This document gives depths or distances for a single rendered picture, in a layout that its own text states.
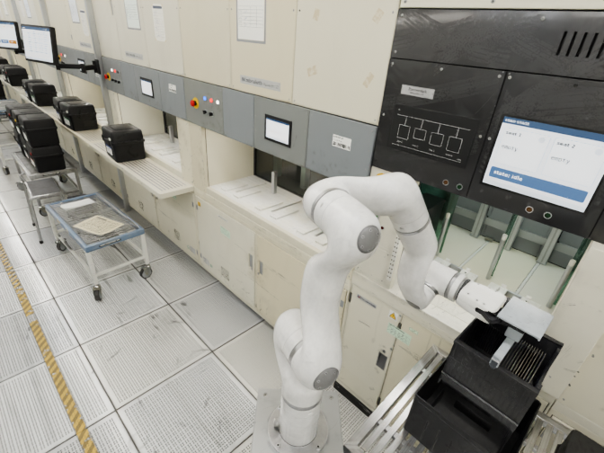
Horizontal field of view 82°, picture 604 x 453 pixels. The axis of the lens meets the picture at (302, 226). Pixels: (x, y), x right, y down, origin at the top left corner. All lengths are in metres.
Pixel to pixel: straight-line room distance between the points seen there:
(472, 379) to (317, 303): 0.49
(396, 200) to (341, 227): 0.17
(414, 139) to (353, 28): 0.48
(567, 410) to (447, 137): 1.01
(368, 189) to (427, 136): 0.60
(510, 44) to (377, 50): 0.44
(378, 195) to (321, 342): 0.37
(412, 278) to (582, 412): 0.81
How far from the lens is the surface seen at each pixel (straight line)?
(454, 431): 1.21
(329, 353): 0.89
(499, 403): 1.11
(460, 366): 1.09
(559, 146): 1.22
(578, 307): 1.31
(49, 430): 2.42
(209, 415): 2.21
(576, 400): 1.56
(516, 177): 1.26
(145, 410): 2.31
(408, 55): 1.38
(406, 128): 1.37
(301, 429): 1.16
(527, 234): 2.27
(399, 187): 0.79
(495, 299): 1.07
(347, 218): 0.68
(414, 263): 0.97
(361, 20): 1.49
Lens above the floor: 1.85
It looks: 29 degrees down
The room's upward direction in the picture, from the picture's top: 5 degrees clockwise
